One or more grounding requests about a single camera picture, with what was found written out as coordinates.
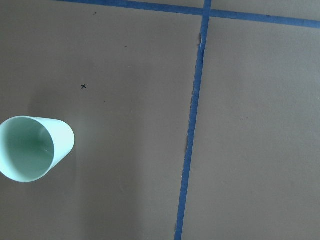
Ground green plastic cup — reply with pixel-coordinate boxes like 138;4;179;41
0;116;75;183

